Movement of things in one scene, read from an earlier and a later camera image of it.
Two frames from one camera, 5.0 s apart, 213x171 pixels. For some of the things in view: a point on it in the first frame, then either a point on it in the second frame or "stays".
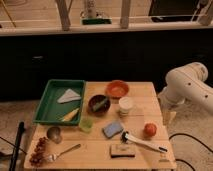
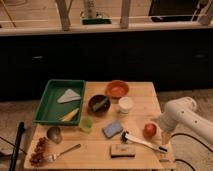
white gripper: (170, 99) -> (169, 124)
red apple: (150, 130) stays
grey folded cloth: (69, 96) stays
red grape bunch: (37, 157) stays
